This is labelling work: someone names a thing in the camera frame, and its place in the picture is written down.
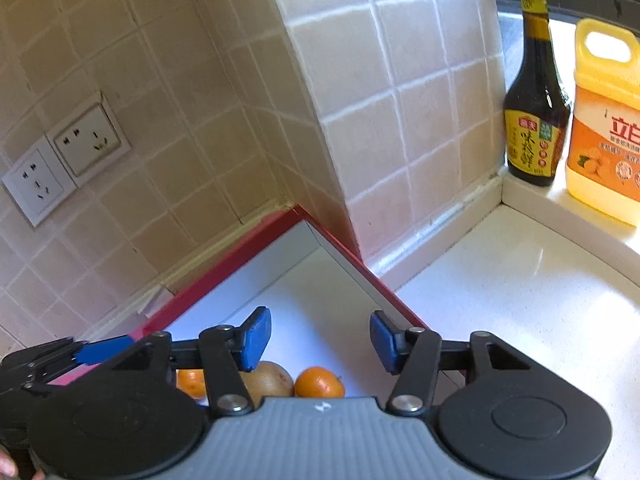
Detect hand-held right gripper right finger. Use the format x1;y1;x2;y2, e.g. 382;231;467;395
369;310;531;417

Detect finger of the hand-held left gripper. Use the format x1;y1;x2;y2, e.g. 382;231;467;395
22;336;136;388
0;337;76;378

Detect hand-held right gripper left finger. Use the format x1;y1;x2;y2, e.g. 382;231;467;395
107;306;273;416

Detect large brown kiwi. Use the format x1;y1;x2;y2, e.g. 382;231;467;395
239;361;295;408

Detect red cardboard box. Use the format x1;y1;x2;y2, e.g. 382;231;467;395
50;205;463;402

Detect orange mandarin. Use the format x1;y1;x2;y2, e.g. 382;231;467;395
294;366;346;400
177;369;207;401

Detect white paper scrap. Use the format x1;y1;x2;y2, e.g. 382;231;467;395
134;285;173;317

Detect dark soy sauce bottle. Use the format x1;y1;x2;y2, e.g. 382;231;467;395
502;0;572;188

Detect yellow detergent jug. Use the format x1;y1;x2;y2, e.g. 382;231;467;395
565;17;640;228

